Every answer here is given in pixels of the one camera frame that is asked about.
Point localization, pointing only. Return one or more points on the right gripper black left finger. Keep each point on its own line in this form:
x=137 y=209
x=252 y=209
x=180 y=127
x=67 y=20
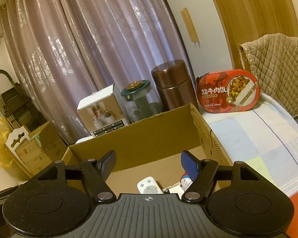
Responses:
x=93 y=174

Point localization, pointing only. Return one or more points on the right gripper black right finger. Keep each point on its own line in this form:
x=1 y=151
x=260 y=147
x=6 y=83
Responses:
x=204 y=175

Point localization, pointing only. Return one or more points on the red cartoon figurine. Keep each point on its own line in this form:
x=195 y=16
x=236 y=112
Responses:
x=185 y=181

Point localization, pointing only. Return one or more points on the white square tray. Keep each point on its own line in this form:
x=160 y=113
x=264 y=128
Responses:
x=174 y=189

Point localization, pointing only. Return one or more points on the white remote control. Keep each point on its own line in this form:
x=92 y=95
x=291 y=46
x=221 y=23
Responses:
x=149 y=186

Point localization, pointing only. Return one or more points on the side cardboard box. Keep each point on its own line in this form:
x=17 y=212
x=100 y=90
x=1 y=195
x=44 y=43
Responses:
x=43 y=147

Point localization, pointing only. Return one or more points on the open brown cardboard box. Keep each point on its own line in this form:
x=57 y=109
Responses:
x=152 y=147

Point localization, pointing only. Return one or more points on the white product box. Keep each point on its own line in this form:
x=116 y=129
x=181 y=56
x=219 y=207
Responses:
x=102 y=111

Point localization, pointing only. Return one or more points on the checkered blue tablecloth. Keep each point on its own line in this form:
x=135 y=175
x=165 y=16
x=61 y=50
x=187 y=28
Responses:
x=265 y=137

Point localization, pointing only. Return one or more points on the red beef rice meal box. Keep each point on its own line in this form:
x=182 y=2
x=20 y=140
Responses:
x=227 y=91

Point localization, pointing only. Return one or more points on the glass jar green lid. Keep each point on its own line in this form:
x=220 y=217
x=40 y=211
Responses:
x=141 y=101

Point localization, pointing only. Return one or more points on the white carved chair back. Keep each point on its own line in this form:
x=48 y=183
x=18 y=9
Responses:
x=16 y=137

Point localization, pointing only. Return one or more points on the dark folding ladder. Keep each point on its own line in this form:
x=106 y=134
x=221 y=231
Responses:
x=18 y=108

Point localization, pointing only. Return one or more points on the brown metal canister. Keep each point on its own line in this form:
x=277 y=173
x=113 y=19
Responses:
x=174 y=85

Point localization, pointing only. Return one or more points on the yellow plastic bag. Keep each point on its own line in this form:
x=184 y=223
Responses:
x=5 y=154

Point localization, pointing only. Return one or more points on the beige quilted chair cover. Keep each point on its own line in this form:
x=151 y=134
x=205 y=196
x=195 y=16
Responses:
x=273 y=60

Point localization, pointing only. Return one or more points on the purple curtain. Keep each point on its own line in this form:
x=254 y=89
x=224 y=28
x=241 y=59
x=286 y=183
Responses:
x=64 y=50

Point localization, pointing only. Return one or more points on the wooden strips on wall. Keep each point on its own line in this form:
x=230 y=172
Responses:
x=190 y=26

